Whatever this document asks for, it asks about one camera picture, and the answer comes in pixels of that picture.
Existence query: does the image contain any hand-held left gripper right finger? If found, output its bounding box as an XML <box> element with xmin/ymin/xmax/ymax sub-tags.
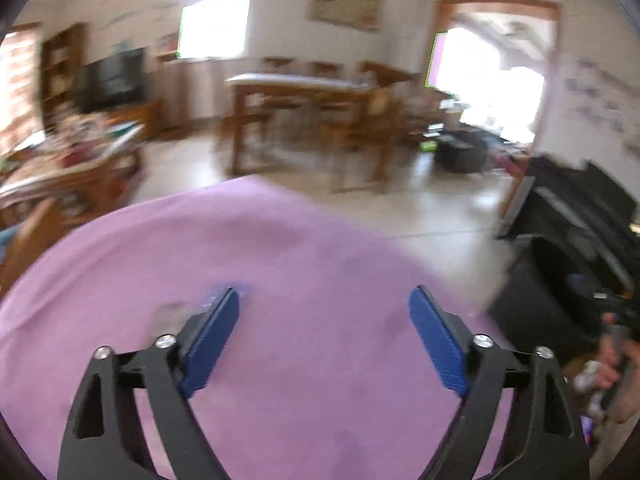
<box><xmin>409</xmin><ymin>285</ymin><xmax>591</xmax><ymax>480</ymax></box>

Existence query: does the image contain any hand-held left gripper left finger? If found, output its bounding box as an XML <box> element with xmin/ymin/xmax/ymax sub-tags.
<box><xmin>56</xmin><ymin>287</ymin><xmax>241</xmax><ymax>480</ymax></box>

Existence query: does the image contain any person's right hand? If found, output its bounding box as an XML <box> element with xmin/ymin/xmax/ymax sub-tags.
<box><xmin>575</xmin><ymin>312</ymin><xmax>640</xmax><ymax>423</ymax></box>

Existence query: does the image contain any purple tablecloth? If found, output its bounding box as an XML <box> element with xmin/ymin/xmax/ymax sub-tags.
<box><xmin>0</xmin><ymin>175</ymin><xmax>516</xmax><ymax>480</ymax></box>

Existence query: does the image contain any black chair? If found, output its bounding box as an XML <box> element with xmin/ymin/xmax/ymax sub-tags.
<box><xmin>495</xmin><ymin>155</ymin><xmax>640</xmax><ymax>301</ymax></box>

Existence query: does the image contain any wooden sofa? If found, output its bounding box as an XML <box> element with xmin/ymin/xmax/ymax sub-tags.
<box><xmin>0</xmin><ymin>195</ymin><xmax>76</xmax><ymax>301</ymax></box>

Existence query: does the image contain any wooden coffee table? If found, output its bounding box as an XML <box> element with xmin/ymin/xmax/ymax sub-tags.
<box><xmin>0</xmin><ymin>110</ymin><xmax>146</xmax><ymax>221</ymax></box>

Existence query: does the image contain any wooden television cabinet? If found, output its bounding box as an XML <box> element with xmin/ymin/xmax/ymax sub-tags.
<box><xmin>107</xmin><ymin>100</ymin><xmax>163</xmax><ymax>141</ymax></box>

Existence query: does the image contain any tall wooden stand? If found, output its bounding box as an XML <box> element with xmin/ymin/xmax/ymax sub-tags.
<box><xmin>157</xmin><ymin>55</ymin><xmax>193</xmax><ymax>133</ymax></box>

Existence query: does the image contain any wooden dining table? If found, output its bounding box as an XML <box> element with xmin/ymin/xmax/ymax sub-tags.
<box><xmin>226</xmin><ymin>72</ymin><xmax>396</xmax><ymax>176</ymax></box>

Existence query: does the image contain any black television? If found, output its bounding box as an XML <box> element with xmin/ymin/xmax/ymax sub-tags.
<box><xmin>75</xmin><ymin>47</ymin><xmax>151</xmax><ymax>113</ymax></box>

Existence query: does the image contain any white framed window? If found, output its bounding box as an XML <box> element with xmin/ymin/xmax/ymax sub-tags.
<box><xmin>177</xmin><ymin>0</ymin><xmax>260</xmax><ymax>61</ymax></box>

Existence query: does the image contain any wooden bookshelf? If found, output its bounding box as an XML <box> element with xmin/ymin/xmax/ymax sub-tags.
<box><xmin>40</xmin><ymin>22</ymin><xmax>86</xmax><ymax>111</ymax></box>

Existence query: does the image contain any wall photo display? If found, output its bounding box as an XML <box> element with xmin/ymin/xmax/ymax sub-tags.
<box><xmin>562</xmin><ymin>57</ymin><xmax>636</xmax><ymax>136</ymax></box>

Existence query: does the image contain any wooden door frame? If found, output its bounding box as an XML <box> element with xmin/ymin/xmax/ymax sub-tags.
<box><xmin>430</xmin><ymin>0</ymin><xmax>562</xmax><ymax>221</ymax></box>

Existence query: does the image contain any wide wooden picture frame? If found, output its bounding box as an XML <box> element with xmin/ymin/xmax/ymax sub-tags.
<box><xmin>306</xmin><ymin>0</ymin><xmax>387</xmax><ymax>32</ymax></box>

